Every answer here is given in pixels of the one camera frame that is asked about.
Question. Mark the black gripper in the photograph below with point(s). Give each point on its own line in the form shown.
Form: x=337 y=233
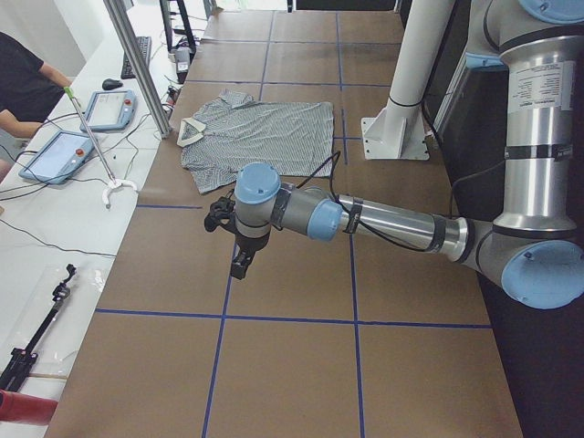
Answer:
x=251 y=244

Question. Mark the blue white striped polo shirt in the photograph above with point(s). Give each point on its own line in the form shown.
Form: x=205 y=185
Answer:
x=294 y=137

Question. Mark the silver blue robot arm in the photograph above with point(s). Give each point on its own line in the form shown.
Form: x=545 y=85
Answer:
x=529 y=249

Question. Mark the white reacher grabber stick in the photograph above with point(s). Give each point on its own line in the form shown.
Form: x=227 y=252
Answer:
x=114 y=183

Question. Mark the far blue teach pendant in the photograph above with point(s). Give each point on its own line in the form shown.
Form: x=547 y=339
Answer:
x=110 y=110

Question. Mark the blue teach pendant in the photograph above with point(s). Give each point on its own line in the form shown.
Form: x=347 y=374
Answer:
x=110 y=110
x=59 y=159

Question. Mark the grey box on desk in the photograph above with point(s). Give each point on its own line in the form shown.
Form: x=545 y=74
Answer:
x=182 y=56

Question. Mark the near blue teach pendant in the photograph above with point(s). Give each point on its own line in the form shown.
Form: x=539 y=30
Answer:
x=59 y=159

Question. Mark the black computer mouse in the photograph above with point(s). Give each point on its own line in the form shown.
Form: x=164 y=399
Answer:
x=111 y=84

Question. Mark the black folded tripod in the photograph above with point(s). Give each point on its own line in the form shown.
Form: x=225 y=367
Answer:
x=23 y=359

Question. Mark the red cylinder object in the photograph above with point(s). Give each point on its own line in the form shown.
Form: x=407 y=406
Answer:
x=26 y=409

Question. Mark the seated person in black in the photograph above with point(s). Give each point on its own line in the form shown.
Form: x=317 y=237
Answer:
x=30 y=89

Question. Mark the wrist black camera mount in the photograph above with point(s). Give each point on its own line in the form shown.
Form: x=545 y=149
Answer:
x=221 y=214

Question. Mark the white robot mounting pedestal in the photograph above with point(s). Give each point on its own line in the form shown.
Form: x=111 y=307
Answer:
x=397 y=132

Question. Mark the aluminium frame post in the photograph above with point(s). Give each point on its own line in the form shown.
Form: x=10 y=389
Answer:
x=121 y=23

